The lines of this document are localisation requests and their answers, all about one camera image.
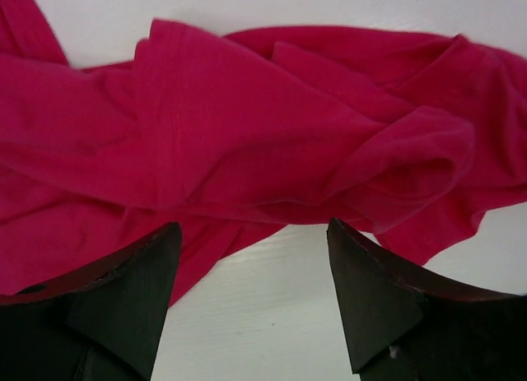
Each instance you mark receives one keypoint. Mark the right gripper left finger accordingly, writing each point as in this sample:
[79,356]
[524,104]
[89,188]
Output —
[102,321]

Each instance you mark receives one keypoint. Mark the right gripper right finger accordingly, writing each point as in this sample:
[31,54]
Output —
[404,322]

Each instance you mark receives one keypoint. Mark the pink t-shirt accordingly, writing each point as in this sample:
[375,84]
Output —
[409,136]

